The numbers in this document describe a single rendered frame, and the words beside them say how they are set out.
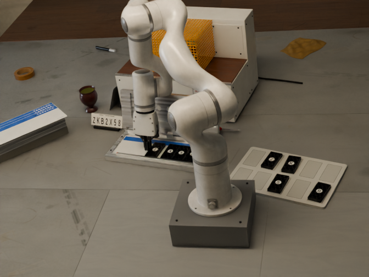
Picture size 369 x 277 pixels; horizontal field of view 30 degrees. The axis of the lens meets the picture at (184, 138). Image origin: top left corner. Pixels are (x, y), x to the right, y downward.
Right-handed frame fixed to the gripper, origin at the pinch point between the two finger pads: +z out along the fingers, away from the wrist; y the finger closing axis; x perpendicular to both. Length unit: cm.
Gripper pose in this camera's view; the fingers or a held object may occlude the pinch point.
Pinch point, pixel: (147, 145)
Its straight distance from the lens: 284.0
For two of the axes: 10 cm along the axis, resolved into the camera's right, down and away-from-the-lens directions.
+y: 9.2, 1.1, -3.8
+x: 3.9, -3.7, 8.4
